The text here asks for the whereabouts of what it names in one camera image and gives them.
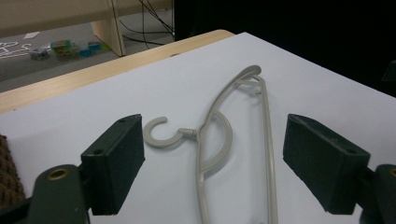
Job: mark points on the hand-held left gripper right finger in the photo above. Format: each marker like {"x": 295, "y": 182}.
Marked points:
{"x": 320, "y": 161}

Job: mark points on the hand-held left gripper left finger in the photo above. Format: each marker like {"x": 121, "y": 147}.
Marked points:
{"x": 115, "y": 168}

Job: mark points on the grey plastic clothes hanger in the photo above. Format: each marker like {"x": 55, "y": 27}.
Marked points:
{"x": 186, "y": 132}

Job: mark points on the brown wicker basket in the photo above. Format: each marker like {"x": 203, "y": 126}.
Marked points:
{"x": 9, "y": 177}

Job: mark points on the white table sheet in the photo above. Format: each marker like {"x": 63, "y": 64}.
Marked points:
{"x": 93, "y": 99}

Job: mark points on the blue plastic toy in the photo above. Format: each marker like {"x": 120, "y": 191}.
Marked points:
{"x": 88, "y": 49}

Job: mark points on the black curtain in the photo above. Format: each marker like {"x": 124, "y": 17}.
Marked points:
{"x": 295, "y": 37}

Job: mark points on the green toy box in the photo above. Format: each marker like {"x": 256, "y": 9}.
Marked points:
{"x": 61, "y": 47}

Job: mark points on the light wooden shelf unit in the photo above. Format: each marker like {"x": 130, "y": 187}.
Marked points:
{"x": 109, "y": 34}

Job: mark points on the small grey toy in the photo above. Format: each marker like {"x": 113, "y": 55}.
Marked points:
{"x": 39, "y": 53}

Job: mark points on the white paper scrap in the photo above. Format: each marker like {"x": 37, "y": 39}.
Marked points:
{"x": 32, "y": 34}

